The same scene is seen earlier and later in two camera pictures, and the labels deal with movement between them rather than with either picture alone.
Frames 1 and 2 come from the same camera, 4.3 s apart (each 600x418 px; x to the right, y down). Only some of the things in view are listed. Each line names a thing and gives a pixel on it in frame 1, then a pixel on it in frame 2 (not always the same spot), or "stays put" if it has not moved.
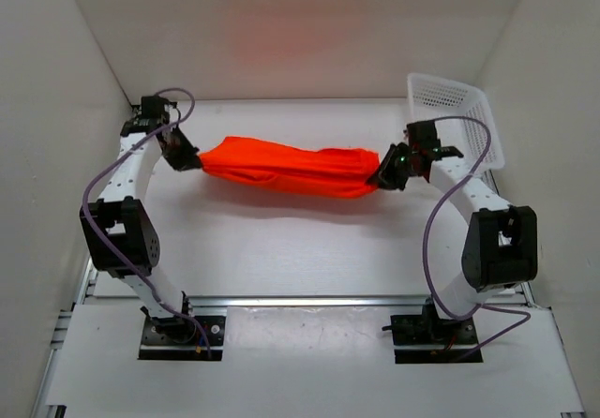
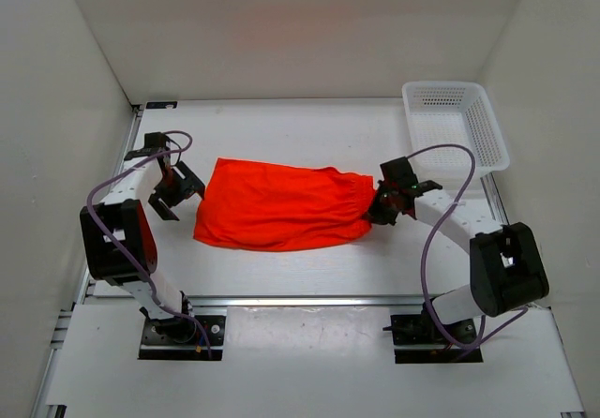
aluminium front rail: x=295 y=301 stays put
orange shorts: x=331 y=172 -> x=276 y=206
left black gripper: x=188 y=158 -> x=189 y=179
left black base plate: x=179 y=338 stays put
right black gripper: x=385 y=177 -> x=376 y=215
